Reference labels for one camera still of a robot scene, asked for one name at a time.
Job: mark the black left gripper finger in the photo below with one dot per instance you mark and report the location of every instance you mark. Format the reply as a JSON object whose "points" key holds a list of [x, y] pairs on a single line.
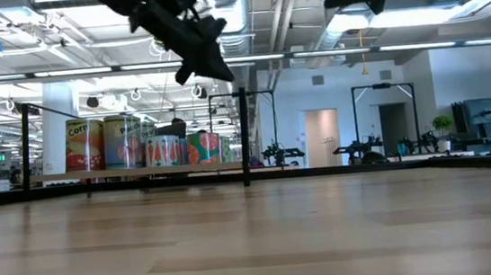
{"points": [[183, 75], [209, 66]]}

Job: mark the tall peas can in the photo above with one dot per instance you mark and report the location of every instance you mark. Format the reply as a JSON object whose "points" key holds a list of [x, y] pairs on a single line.
{"points": [[148, 129]]}

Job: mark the short orange slices can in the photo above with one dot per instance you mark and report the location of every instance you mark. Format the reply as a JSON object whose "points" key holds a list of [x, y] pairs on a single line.
{"points": [[203, 148]]}

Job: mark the short blue patterned can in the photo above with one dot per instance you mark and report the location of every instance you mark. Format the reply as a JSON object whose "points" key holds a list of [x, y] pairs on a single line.
{"points": [[183, 151]]}

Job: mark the short carrot print can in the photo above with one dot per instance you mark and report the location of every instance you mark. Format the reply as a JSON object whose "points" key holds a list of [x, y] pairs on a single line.
{"points": [[162, 152]]}

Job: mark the tall peaches can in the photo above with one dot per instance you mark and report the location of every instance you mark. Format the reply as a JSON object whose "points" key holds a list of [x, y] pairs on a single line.
{"points": [[123, 144]]}

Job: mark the tall orange corn can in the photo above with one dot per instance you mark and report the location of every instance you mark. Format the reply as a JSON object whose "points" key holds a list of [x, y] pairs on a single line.
{"points": [[85, 148]]}

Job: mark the black background robot arm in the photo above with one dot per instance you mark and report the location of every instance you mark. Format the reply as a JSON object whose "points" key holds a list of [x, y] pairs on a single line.
{"points": [[359, 149], [283, 154], [426, 142]]}

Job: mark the person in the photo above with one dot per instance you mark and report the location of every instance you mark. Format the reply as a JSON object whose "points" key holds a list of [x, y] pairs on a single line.
{"points": [[177, 121]]}

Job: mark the horizontal overhead light bar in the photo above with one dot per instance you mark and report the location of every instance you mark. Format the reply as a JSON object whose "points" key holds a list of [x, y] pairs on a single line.
{"points": [[332, 52]]}

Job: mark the yellow hanging pendant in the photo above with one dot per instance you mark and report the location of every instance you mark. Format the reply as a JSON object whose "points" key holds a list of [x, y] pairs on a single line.
{"points": [[364, 71]]}

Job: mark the white building column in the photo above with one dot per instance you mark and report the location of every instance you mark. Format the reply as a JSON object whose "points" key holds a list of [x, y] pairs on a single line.
{"points": [[54, 101]]}

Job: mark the pale door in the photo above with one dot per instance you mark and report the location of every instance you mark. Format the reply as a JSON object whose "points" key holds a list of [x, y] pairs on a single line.
{"points": [[322, 134]]}

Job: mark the potted green plant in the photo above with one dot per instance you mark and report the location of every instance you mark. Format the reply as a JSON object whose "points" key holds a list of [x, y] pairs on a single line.
{"points": [[443, 123]]}

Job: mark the grey monitor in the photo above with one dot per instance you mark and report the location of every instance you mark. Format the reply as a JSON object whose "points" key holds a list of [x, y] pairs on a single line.
{"points": [[487, 110]]}

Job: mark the white background box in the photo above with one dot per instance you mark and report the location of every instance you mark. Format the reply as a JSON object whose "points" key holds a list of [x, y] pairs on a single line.
{"points": [[1, 185]]}

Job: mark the silver ribbed ventilation duct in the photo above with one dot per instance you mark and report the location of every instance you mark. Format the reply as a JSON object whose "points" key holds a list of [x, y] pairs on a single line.
{"points": [[240, 34]]}

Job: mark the large grey ventilation duct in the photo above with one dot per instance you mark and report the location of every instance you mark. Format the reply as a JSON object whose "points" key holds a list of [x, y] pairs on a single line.
{"points": [[326, 41]]}

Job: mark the grey wall vent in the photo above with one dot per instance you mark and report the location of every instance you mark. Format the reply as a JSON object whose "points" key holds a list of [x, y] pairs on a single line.
{"points": [[317, 80], [385, 74]]}

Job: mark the thin black shelf frame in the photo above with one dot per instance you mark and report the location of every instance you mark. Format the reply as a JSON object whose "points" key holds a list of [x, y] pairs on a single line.
{"points": [[243, 133]]}

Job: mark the black background rig frame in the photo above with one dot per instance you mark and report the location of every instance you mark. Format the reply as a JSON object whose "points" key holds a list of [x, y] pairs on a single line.
{"points": [[380, 85]]}

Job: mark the thin black background frame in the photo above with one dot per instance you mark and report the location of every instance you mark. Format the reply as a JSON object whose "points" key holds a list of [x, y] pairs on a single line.
{"points": [[275, 121]]}

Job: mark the black aluminium table frame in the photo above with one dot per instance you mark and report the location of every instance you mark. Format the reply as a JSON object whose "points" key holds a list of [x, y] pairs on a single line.
{"points": [[52, 192]]}

